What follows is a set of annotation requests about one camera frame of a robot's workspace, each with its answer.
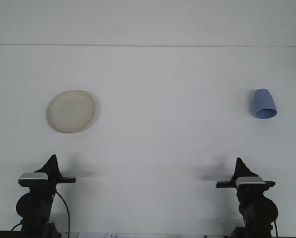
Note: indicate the pale blue cup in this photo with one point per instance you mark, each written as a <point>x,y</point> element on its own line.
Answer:
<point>263,101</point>

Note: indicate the pale round plate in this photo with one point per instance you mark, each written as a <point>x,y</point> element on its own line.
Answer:
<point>71,111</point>

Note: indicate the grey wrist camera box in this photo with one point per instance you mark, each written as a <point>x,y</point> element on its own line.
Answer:
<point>33,179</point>
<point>251,181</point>

